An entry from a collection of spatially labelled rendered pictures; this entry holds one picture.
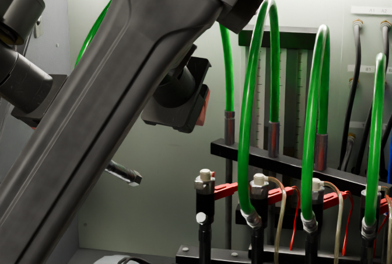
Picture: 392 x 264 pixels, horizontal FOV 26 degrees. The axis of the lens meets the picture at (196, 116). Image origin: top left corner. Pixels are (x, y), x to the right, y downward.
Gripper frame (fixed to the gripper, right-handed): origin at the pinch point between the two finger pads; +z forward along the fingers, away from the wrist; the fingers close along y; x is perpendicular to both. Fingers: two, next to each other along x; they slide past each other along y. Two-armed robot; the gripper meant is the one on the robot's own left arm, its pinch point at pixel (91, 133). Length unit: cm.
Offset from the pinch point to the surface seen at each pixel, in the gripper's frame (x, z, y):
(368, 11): -44, 32, 0
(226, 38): -27.7, 16.6, 10.2
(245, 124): -8.7, 9.4, -17.0
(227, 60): -25.4, 19.4, 11.5
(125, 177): 1.4, 10.1, 4.4
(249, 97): -11.9, 8.4, -16.6
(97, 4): -26.8, 4.0, 34.2
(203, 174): -5.0, 19.4, 1.1
